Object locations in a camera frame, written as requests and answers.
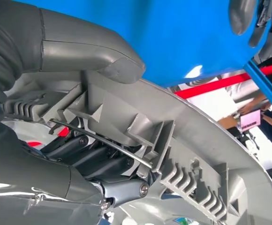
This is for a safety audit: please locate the blue metal shelf rack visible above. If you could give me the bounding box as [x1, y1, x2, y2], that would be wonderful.
[17, 0, 272, 120]

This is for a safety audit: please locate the red barrier tape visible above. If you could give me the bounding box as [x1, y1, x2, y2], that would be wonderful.
[173, 62, 272, 100]

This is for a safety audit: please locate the pink rectangular panel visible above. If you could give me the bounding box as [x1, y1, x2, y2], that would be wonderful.
[240, 109, 261, 132]

